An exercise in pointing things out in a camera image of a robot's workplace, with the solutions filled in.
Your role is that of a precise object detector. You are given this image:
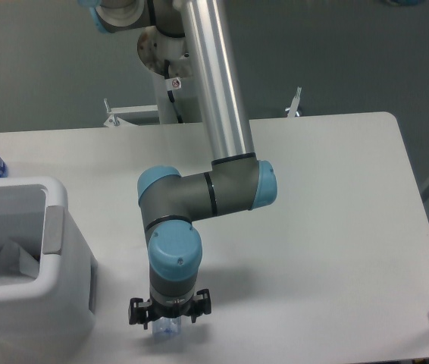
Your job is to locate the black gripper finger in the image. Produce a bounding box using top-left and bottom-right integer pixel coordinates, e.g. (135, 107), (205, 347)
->
(128, 297), (151, 330)
(189, 289), (211, 324)

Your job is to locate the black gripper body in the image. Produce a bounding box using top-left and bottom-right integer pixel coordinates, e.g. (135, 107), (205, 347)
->
(149, 297), (194, 319)

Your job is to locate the clear plastic bottle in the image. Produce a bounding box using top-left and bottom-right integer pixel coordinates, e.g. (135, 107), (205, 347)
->
(152, 317), (182, 341)

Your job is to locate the clear plastic bag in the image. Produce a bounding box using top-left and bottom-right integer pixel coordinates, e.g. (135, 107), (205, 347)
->
(0, 240), (39, 287)

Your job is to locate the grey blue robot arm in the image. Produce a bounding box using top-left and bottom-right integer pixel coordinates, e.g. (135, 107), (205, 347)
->
(83, 1), (277, 326)

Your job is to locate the white trash can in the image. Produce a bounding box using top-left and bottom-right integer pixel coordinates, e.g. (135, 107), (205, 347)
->
(0, 177), (97, 337)

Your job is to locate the white left base bracket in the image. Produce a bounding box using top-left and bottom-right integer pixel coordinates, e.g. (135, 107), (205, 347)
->
(103, 98), (159, 127)

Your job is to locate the white base bracket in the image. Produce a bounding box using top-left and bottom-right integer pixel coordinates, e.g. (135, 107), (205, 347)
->
(285, 86), (302, 118)
(103, 98), (159, 127)

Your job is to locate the white right base bracket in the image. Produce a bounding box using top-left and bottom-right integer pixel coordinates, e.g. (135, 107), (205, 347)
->
(285, 86), (302, 118)

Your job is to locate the black cable on pedestal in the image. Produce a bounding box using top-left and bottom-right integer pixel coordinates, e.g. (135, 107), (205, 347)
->
(163, 58), (184, 124)

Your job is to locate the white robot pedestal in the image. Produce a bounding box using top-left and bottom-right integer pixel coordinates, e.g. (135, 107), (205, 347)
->
(137, 26), (202, 124)

